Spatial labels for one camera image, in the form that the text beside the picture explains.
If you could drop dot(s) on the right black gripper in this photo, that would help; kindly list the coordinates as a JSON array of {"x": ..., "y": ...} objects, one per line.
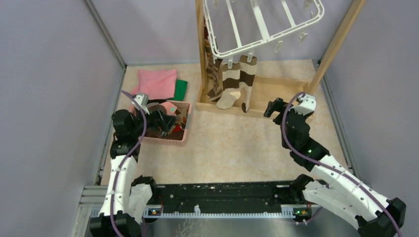
[{"x": 277, "y": 105}]

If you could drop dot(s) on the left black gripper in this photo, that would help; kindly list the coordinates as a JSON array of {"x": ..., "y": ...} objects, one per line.
[{"x": 165, "y": 122}]

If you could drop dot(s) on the white clip hanger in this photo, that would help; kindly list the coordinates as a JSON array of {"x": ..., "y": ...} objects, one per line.
[{"x": 266, "y": 37}]

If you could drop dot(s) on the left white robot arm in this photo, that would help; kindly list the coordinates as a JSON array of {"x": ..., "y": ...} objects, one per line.
[{"x": 121, "y": 214}]

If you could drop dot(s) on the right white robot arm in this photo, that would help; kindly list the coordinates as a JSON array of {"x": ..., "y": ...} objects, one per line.
[{"x": 338, "y": 190}]

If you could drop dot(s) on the wooden hanger stand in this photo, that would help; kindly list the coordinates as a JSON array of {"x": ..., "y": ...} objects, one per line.
[{"x": 265, "y": 88}]

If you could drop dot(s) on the pink patterned sock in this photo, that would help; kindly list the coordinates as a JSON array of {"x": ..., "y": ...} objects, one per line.
[{"x": 168, "y": 108}]

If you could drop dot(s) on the red patterned sock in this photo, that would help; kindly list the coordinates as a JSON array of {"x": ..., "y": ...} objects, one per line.
[{"x": 180, "y": 123}]

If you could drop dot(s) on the pink plastic basket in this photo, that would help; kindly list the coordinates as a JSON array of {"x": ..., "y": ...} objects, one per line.
[{"x": 177, "y": 133}]

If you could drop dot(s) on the green cloth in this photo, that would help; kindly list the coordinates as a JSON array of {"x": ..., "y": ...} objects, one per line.
[{"x": 180, "y": 90}]

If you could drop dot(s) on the pink towel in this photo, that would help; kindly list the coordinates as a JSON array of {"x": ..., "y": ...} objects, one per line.
[{"x": 156, "y": 84}]

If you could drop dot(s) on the brown cream striped sock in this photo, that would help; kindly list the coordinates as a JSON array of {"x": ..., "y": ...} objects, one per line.
[
  {"x": 230, "y": 86},
  {"x": 247, "y": 74}
]

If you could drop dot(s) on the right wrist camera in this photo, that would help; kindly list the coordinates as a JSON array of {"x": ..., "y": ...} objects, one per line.
[{"x": 306, "y": 105}]

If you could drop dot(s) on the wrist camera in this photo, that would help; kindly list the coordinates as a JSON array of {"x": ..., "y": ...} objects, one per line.
[
  {"x": 141, "y": 101},
  {"x": 306, "y": 105}
]

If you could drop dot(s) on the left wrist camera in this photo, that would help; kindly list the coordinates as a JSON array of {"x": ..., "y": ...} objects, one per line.
[{"x": 141, "y": 101}]

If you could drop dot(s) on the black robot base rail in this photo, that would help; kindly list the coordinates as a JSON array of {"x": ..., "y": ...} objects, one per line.
[{"x": 238, "y": 200}]

